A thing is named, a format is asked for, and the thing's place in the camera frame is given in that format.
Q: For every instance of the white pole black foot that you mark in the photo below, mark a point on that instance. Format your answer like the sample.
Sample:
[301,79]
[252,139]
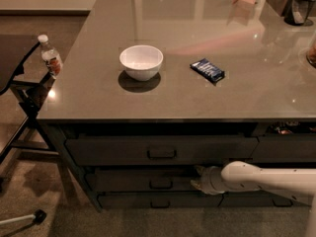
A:
[37,218]

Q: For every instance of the white ceramic bowl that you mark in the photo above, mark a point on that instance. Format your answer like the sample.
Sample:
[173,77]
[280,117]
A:
[141,62]

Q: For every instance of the glass jar with snacks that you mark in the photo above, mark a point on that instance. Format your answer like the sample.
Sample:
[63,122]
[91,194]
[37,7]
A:
[311,52]

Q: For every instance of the blue snack bar wrapper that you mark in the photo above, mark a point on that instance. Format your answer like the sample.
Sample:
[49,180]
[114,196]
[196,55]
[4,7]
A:
[208,70]

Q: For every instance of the grey counter cabinet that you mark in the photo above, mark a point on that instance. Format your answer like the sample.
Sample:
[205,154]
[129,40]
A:
[268,88]

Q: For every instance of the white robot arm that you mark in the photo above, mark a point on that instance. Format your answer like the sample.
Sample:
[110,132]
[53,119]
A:
[238,177]

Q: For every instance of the clear plastic water bottle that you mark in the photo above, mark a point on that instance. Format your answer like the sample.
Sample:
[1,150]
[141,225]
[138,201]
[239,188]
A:
[50,56]

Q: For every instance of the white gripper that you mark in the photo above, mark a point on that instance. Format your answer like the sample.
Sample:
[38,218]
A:
[207,181]

